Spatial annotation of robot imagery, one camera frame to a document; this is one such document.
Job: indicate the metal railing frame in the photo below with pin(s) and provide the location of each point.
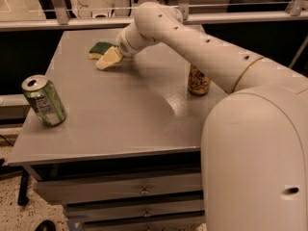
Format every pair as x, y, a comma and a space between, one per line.
17, 15

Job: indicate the green and yellow sponge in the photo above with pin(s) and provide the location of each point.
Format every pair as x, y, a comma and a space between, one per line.
99, 49

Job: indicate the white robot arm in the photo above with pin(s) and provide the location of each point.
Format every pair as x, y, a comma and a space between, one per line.
254, 146

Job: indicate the top grey drawer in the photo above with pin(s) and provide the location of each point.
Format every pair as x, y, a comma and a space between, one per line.
108, 188

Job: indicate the grey drawer cabinet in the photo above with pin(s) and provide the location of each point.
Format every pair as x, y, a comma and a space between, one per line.
136, 118

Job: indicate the middle grey drawer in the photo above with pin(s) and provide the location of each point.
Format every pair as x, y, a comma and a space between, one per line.
144, 208

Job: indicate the black table leg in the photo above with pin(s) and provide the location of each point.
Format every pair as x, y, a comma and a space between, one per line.
23, 199

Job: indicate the bottom grey drawer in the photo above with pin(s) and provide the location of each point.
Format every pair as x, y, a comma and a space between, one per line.
141, 224

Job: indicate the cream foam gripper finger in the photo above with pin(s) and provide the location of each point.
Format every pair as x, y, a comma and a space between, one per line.
111, 56

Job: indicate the green soda can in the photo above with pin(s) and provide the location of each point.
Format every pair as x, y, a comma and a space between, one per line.
43, 98

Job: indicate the gold La Croix can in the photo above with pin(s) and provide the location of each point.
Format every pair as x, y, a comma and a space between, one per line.
198, 82

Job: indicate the grey drawer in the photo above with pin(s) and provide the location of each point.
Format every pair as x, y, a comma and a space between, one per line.
144, 208
141, 224
108, 188

